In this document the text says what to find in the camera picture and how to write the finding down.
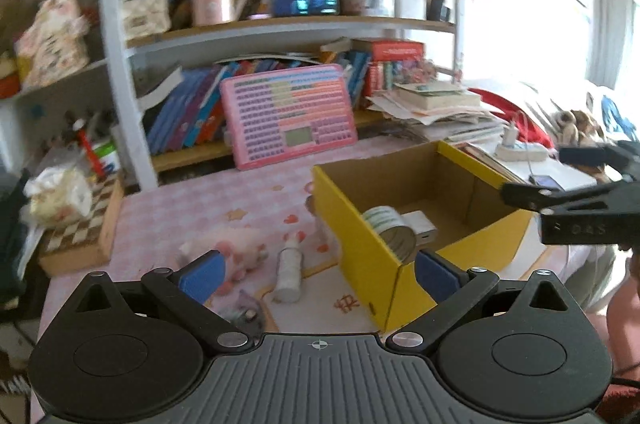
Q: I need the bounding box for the floral tissue pack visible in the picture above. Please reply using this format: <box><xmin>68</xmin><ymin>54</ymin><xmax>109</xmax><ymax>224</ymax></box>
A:
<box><xmin>24</xmin><ymin>165</ymin><xmax>93</xmax><ymax>228</ymax></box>

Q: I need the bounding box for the pink learning tablet toy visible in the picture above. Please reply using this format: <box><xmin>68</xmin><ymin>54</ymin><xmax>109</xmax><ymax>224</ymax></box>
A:
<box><xmin>220</xmin><ymin>65</ymin><xmax>358</xmax><ymax>171</ymax></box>

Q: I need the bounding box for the white charger block in box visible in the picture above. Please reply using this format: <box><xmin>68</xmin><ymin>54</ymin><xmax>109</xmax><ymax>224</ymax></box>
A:
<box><xmin>401</xmin><ymin>211</ymin><xmax>438</xmax><ymax>249</ymax></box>

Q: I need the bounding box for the printed packing tape roll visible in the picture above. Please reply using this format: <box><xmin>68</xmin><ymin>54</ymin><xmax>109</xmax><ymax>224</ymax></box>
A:
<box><xmin>362</xmin><ymin>205</ymin><xmax>416</xmax><ymax>264</ymax></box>

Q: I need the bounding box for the pink checkered table mat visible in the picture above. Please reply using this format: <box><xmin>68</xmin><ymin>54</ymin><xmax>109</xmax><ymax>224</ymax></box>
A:
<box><xmin>37</xmin><ymin>134</ymin><xmax>572</xmax><ymax>345</ymax></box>

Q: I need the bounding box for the pink floral ornament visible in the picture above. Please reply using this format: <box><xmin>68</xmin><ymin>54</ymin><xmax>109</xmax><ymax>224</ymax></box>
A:
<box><xmin>17</xmin><ymin>0</ymin><xmax>90</xmax><ymax>88</ymax></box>

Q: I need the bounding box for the pile of dark clothes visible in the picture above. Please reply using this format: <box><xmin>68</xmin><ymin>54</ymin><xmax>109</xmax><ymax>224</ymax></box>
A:
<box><xmin>0</xmin><ymin>170</ymin><xmax>29</xmax><ymax>305</ymax></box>

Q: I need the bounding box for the stack of papers and books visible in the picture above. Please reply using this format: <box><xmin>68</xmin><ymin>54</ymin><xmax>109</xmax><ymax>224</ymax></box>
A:
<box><xmin>366</xmin><ymin>80</ymin><xmax>526</xmax><ymax>185</ymax></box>

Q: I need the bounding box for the red dictionary book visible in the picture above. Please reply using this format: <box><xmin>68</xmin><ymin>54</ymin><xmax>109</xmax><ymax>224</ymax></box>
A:
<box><xmin>352</xmin><ymin>39</ymin><xmax>424</xmax><ymax>62</ymax></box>

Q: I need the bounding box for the row of blue purple books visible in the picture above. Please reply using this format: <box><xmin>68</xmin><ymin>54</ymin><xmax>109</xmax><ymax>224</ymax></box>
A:
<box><xmin>144</xmin><ymin>62</ymin><xmax>239</xmax><ymax>155</ymax></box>

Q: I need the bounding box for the green lidded white jar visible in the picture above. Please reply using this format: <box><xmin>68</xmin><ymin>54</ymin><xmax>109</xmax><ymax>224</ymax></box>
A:
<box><xmin>92</xmin><ymin>138</ymin><xmax>120</xmax><ymax>175</ymax></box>

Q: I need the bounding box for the wooden chess box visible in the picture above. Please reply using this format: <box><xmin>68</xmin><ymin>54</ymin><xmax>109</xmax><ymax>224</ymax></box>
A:
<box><xmin>37</xmin><ymin>174</ymin><xmax>125</xmax><ymax>278</ymax></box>

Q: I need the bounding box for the red glue bottle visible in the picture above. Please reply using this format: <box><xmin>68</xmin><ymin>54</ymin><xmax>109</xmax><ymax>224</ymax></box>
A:
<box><xmin>72</xmin><ymin>119</ymin><xmax>106</xmax><ymax>179</ymax></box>

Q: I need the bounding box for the white spray bottle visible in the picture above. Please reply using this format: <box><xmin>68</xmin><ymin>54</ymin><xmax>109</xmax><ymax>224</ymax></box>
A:
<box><xmin>272</xmin><ymin>233</ymin><xmax>304</xmax><ymax>304</ymax></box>

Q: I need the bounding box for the yellow cardboard box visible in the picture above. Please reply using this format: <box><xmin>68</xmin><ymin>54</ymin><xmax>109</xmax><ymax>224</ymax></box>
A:
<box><xmin>312</xmin><ymin>143</ymin><xmax>544</xmax><ymax>332</ymax></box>

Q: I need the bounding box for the pink plush toy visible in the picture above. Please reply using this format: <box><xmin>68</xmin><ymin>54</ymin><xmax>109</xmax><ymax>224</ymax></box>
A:
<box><xmin>177</xmin><ymin>226</ymin><xmax>268</xmax><ymax>296</ymax></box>

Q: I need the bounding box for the grey staples box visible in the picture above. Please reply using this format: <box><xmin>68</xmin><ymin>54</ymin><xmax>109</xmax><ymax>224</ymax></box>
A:
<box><xmin>219</xmin><ymin>290</ymin><xmax>266</xmax><ymax>335</ymax></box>

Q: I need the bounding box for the white metal shelf frame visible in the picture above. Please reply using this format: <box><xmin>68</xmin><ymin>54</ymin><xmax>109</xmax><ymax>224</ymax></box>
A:
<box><xmin>1</xmin><ymin>0</ymin><xmax>461</xmax><ymax>189</ymax></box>

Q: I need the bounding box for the white quilted handbag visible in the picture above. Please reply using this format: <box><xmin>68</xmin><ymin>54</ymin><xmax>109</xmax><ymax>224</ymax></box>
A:
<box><xmin>120</xmin><ymin>0</ymin><xmax>171</xmax><ymax>41</ymax></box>

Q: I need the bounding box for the blue digital clock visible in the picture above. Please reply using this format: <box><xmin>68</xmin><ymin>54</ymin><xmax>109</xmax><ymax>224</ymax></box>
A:
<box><xmin>271</xmin><ymin>0</ymin><xmax>340</xmax><ymax>17</ymax></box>

